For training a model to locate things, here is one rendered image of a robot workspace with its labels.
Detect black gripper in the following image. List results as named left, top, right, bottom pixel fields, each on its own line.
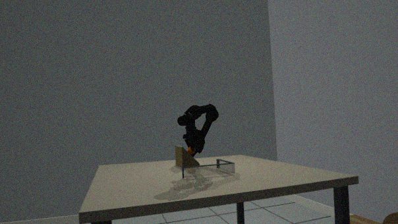
left=183, top=125, right=200, bottom=151

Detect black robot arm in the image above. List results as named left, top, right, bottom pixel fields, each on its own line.
left=177, top=104, right=219, bottom=157

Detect low clear corner walls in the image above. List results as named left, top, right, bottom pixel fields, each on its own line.
left=184, top=164, right=235, bottom=179

